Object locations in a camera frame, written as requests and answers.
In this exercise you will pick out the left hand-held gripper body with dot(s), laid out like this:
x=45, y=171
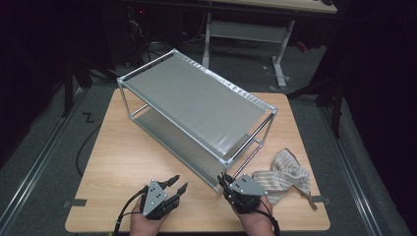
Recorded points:
x=154, y=198

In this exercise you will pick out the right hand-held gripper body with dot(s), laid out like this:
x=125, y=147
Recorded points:
x=247, y=190

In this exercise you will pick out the beige striped towel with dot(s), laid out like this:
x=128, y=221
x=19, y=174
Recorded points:
x=285, y=177

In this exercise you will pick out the grey two-tier shelf rack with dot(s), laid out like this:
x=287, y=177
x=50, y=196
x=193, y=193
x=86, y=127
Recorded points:
x=196, y=101

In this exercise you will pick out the person's left hand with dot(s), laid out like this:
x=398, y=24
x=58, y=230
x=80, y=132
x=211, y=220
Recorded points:
x=144, y=227

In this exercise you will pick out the grey tape piece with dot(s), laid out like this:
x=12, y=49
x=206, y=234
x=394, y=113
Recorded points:
x=323, y=199
x=75, y=203

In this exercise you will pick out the black metal stand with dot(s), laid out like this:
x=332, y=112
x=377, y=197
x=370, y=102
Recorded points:
x=68, y=88
x=337, y=108

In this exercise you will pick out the wooden desk with white legs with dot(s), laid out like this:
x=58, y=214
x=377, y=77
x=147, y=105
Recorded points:
x=246, y=31

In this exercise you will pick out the small red object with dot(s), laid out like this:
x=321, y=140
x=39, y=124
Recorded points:
x=302, y=46

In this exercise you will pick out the dark computer tower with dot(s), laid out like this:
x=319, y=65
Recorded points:
x=136, y=32

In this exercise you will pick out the metal floor rail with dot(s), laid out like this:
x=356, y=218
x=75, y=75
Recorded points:
x=35, y=167
x=348, y=170

